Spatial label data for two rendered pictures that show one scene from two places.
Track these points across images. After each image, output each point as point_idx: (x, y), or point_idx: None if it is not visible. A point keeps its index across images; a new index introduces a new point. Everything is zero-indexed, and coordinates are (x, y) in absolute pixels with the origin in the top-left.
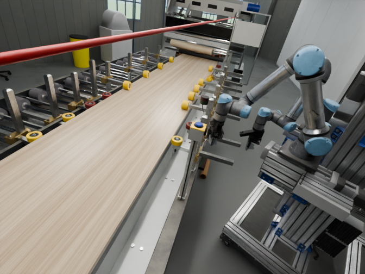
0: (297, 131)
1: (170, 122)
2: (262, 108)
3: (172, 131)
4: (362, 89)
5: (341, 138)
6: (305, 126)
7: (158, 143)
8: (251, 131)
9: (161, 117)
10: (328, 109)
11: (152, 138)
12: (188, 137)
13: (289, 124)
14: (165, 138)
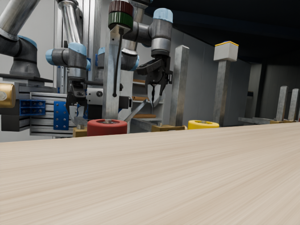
0: (22, 85)
1: (176, 145)
2: (80, 43)
3: (198, 131)
4: (80, 21)
5: (92, 64)
6: (131, 50)
7: (260, 130)
8: (80, 86)
9: (221, 180)
10: (35, 47)
11: (282, 136)
12: (236, 58)
13: (88, 60)
14: (237, 130)
